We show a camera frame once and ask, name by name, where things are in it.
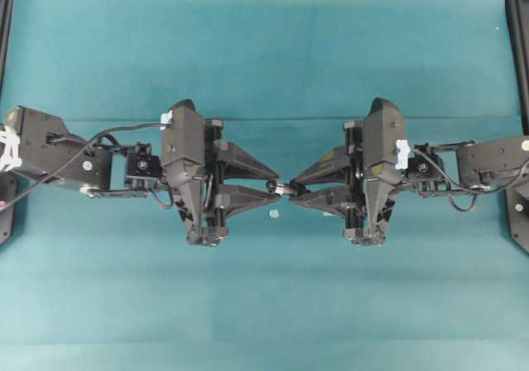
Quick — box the black left base frame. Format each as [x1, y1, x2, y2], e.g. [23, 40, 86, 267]
[0, 0, 20, 248]

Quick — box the metal shaft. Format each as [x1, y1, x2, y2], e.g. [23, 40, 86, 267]
[266, 180, 298, 197]

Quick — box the black base frame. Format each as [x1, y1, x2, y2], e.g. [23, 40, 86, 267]
[0, 0, 20, 248]
[503, 0, 529, 259]

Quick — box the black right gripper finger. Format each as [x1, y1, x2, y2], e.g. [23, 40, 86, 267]
[290, 185, 351, 217]
[289, 145, 351, 186]

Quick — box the teal table mat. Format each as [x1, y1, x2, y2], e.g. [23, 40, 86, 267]
[1, 0, 528, 370]

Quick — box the black right camera cable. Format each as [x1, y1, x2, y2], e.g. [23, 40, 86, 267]
[407, 145, 529, 214]

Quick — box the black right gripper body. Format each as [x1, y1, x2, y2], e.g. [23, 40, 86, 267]
[344, 120, 388, 246]

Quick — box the black camera cable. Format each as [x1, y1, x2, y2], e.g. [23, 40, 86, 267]
[0, 122, 174, 213]
[407, 145, 529, 214]

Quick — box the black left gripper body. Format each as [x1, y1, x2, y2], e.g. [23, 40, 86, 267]
[181, 119, 228, 247]

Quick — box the black right base frame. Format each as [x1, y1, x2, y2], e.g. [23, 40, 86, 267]
[503, 0, 529, 259]

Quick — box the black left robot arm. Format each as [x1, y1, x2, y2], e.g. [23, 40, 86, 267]
[1, 99, 279, 247]

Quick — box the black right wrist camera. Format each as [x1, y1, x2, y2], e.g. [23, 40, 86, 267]
[360, 98, 407, 246]

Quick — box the black left camera cable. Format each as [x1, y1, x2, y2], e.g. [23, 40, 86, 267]
[0, 122, 174, 213]

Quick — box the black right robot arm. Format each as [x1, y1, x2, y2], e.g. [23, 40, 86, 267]
[285, 118, 528, 246]

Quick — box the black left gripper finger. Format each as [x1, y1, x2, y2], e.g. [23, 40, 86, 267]
[213, 184, 278, 214]
[213, 139, 279, 180]

